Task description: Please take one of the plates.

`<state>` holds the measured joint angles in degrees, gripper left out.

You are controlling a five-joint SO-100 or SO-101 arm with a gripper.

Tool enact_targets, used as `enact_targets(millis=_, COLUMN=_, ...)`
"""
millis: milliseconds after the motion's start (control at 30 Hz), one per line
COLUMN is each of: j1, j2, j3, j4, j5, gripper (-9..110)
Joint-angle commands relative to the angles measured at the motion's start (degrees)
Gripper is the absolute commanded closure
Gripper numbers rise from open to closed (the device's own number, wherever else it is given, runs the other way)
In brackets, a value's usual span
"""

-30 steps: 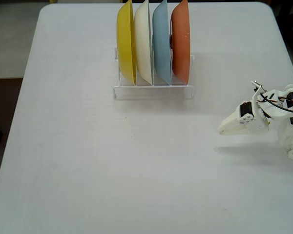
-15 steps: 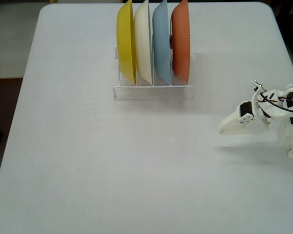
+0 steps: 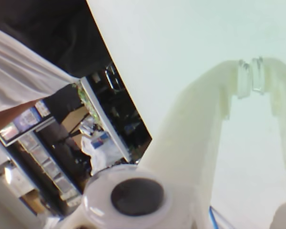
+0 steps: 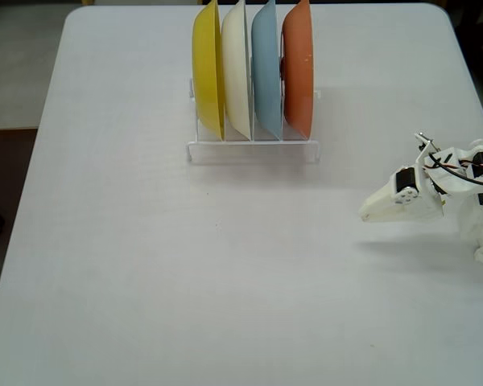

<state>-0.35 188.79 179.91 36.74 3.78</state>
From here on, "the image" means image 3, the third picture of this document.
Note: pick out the person white t-shirt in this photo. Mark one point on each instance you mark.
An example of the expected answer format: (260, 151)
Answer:
(16, 74)

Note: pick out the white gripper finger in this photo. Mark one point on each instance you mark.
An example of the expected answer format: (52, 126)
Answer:
(186, 133)
(284, 95)

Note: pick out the small parts drawer shelf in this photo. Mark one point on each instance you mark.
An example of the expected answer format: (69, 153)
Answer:
(50, 169)

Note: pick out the person bare forearm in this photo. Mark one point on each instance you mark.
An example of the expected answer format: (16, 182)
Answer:
(4, 117)

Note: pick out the picture board white frame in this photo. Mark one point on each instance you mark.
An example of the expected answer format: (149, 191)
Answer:
(26, 121)

